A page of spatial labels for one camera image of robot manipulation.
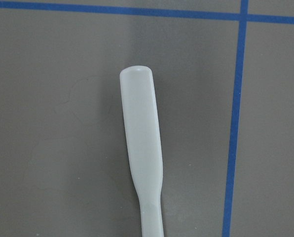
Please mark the beige hand brush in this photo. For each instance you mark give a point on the beige hand brush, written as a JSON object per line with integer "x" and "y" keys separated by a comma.
{"x": 143, "y": 144}

